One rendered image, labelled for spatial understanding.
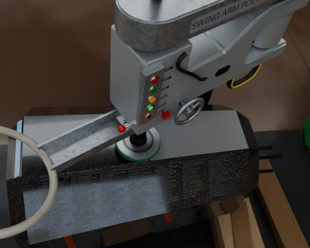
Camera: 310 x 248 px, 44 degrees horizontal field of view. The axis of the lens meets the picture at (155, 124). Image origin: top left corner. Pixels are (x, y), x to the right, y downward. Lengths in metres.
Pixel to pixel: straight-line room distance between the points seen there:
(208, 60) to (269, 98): 1.93
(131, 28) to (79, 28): 2.50
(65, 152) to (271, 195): 1.63
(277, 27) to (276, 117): 1.61
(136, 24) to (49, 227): 1.12
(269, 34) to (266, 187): 1.31
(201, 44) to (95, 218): 0.95
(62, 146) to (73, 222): 0.46
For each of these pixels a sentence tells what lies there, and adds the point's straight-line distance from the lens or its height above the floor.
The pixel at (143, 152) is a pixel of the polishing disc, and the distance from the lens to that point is 1.82.
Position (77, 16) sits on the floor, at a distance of 3.80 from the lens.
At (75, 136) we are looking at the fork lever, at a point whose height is 1.08.
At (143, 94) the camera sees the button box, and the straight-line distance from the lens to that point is 1.32.
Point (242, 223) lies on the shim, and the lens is 2.50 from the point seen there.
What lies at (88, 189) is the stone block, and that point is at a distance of 1.87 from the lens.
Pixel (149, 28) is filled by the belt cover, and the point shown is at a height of 1.67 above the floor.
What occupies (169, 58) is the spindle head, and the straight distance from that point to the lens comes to 1.30.
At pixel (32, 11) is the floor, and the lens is 3.90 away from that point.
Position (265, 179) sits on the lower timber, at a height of 0.09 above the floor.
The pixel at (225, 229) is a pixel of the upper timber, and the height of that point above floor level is 0.21.
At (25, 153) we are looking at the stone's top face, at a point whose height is 0.82.
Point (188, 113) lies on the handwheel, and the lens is 1.56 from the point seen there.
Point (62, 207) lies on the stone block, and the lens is 1.90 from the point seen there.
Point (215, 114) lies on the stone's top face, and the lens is 2.09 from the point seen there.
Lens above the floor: 2.44
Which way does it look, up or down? 55 degrees down
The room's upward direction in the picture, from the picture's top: 10 degrees clockwise
